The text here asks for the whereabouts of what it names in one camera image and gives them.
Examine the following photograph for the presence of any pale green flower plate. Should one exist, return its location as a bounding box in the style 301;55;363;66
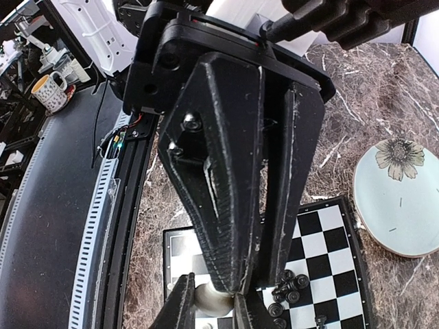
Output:
353;138;438;258

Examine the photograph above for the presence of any black chess pieces pile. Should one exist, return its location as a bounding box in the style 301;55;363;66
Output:
267;269;330;329

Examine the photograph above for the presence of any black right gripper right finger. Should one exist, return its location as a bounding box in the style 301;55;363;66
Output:
233;291;274;329

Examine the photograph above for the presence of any white chess piece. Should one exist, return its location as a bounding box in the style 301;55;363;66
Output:
194;281;234;317

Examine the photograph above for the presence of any white slotted cable duct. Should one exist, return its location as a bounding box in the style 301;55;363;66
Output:
1;113;129;328

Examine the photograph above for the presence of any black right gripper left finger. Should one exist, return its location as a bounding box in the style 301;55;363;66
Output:
149;273;195;329

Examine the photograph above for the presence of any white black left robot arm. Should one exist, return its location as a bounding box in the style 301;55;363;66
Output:
62;1;335;294

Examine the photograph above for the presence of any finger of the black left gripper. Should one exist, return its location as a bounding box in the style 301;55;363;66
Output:
156;51;267;294
246;82;324;288

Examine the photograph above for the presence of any patterned ceramic mug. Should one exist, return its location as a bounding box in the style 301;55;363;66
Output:
31;71;68;114

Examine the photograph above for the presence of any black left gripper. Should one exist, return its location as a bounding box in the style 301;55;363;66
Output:
122;1;335;114

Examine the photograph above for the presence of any black grey chessboard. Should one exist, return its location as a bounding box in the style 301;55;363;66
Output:
163;197;375;328

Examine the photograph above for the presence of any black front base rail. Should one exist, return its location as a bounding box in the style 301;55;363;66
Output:
95;114;158;328

